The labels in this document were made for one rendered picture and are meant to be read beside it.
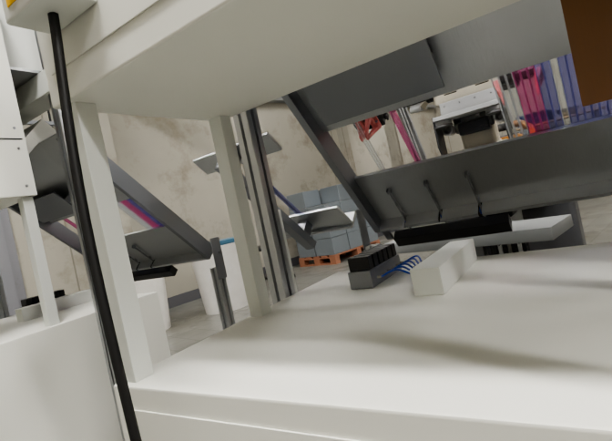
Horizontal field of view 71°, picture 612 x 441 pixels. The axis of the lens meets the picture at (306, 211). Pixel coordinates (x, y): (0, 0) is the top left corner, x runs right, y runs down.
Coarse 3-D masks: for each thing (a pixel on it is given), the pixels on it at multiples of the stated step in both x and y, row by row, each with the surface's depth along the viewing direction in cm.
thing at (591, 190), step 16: (544, 192) 110; (560, 192) 108; (576, 192) 105; (592, 192) 103; (608, 192) 101; (448, 208) 124; (464, 208) 121; (496, 208) 115; (512, 208) 112; (528, 208) 111; (384, 224) 134; (400, 224) 130; (416, 224) 127
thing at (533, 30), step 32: (544, 0) 78; (448, 32) 86; (480, 32) 85; (512, 32) 83; (544, 32) 82; (384, 64) 91; (416, 64) 89; (448, 64) 91; (480, 64) 90; (512, 64) 88; (320, 96) 101; (352, 96) 99; (384, 96) 97; (416, 96) 95
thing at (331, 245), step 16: (304, 192) 587; (320, 192) 654; (336, 192) 587; (304, 208) 586; (320, 208) 566; (352, 208) 600; (368, 224) 621; (320, 240) 575; (336, 240) 567; (352, 240) 591; (304, 256) 601; (320, 256) 582; (336, 256) 562; (352, 256) 600
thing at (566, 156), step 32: (576, 128) 95; (608, 128) 93; (448, 160) 111; (480, 160) 108; (512, 160) 106; (544, 160) 103; (576, 160) 101; (608, 160) 99; (384, 192) 126; (416, 192) 123; (448, 192) 119; (480, 192) 116; (512, 192) 114
